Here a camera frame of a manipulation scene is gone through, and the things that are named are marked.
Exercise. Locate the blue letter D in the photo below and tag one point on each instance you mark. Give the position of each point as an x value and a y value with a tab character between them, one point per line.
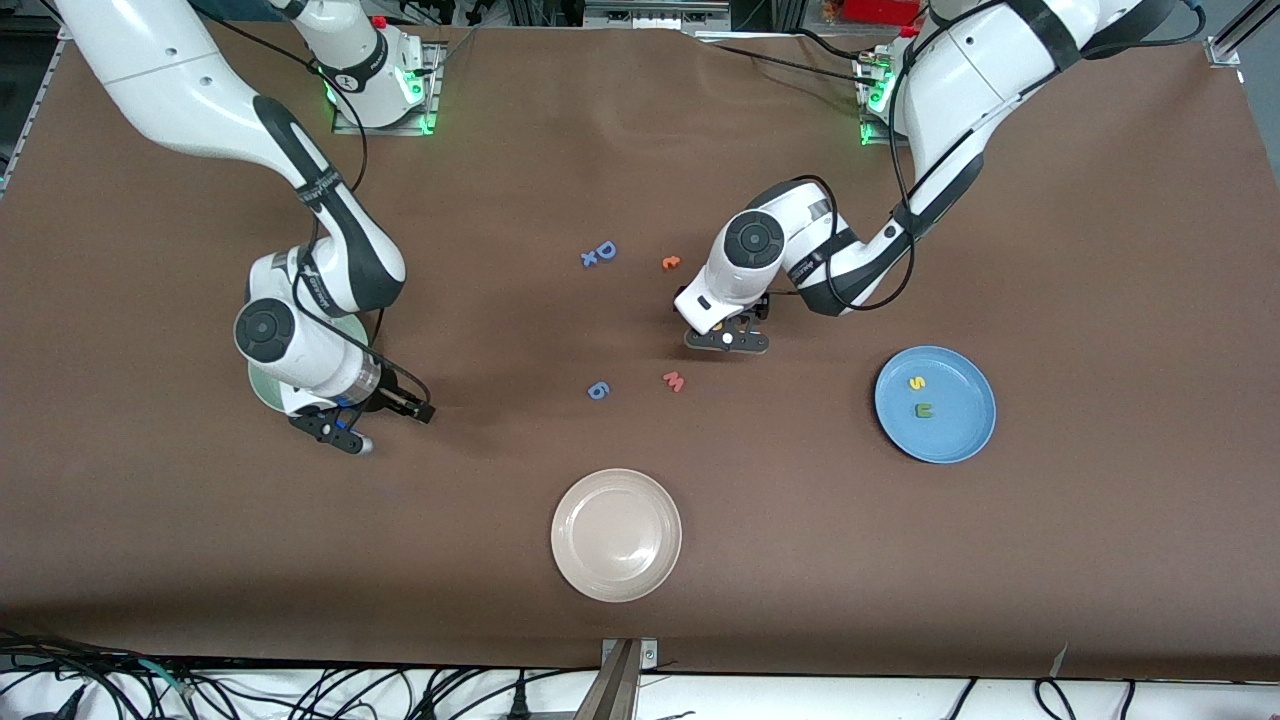
600	251

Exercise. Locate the black power plug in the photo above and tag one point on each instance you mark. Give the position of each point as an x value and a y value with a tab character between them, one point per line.
518	705

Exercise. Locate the aluminium corner post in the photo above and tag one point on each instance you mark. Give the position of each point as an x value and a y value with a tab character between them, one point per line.
1235	35

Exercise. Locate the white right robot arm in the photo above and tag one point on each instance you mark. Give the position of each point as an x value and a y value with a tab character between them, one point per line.
170	90

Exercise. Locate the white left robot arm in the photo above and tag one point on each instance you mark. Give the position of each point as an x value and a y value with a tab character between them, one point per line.
960	80

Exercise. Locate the blue letter g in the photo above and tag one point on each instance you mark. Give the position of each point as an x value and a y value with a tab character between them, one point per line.
598	391

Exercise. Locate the metal table bracket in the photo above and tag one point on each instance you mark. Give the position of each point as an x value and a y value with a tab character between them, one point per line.
615	690

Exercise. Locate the white paper tag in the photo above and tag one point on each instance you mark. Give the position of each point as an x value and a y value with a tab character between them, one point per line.
1058	665

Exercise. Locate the blue plate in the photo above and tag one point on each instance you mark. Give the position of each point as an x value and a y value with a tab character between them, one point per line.
955	430

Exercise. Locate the beige plate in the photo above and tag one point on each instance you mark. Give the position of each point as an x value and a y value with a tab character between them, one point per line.
616	535

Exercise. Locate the brown table cover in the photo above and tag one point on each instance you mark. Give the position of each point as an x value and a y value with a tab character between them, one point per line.
900	560

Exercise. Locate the pink letter w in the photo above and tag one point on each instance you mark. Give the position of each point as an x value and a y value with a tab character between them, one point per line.
674	382

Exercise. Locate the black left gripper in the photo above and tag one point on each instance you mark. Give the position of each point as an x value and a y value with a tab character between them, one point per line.
762	312

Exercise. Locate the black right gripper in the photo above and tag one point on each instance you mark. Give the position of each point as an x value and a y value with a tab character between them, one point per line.
391	397

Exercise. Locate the light green plate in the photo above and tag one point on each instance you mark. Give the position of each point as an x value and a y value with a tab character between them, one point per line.
260	388

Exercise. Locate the red box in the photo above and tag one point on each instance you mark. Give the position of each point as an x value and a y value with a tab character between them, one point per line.
880	10

